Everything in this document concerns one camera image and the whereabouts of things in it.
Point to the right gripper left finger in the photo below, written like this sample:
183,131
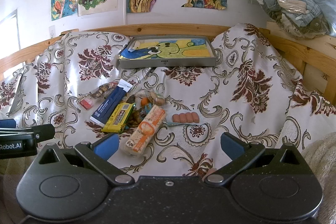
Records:
96,156

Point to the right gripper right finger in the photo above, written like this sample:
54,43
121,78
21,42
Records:
242,156

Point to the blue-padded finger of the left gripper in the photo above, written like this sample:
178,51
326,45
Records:
8,123

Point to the dark blue snack pouch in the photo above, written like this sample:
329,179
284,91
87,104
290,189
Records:
105,110

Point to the yellow green snack pack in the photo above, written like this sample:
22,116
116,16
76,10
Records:
117,121

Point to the orange rice cracker pack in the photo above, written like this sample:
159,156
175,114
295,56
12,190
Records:
142,135

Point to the small red white packet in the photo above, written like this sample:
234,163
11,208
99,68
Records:
87,103

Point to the clear bag of nuts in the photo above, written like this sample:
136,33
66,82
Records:
103,90

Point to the sausage pack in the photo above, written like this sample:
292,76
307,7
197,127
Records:
183,118

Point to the orange mandarin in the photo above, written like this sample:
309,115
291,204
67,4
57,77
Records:
145,101

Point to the blue cartoon snack packet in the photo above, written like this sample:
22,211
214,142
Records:
140,112

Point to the floral white bedspread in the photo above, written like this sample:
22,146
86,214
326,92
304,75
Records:
252,92

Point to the beige fuzzy blanket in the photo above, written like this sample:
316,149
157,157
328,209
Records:
320,156

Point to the grey tray with frog drawing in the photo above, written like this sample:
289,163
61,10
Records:
168,51

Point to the wooden bed frame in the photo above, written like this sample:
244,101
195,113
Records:
314,59

